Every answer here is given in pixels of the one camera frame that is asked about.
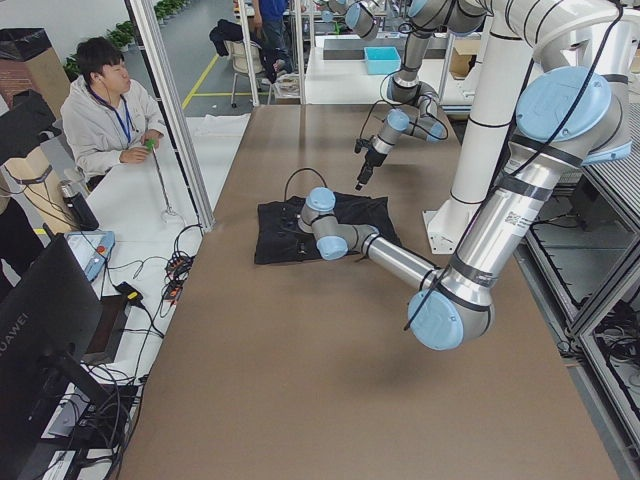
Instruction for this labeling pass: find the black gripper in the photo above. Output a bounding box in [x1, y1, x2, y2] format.
[279, 204, 305, 250]
[354, 137, 386, 191]

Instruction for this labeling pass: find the black t-shirt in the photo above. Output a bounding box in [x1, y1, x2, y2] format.
[254, 192, 402, 265]

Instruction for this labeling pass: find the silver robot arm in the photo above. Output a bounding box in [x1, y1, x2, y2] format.
[354, 1, 487, 190]
[298, 1, 639, 350]

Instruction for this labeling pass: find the blue plastic bin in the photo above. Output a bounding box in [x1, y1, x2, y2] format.
[364, 46, 401, 75]

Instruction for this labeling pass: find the metal grabber tool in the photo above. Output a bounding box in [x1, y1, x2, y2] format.
[144, 138, 184, 224]

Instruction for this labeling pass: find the blue teach pendant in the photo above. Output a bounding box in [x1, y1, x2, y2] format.
[64, 230, 115, 281]

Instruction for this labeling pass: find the seated person in white hoodie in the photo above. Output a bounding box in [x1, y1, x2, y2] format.
[61, 37, 167, 189]

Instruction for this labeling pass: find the black water bottle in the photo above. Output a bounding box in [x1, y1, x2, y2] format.
[60, 180, 99, 231]

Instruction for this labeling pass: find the black computer monitor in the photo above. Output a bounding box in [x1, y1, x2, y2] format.
[1, 234, 109, 479]

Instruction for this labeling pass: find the aluminium cage frame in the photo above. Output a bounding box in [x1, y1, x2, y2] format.
[124, 0, 215, 232]

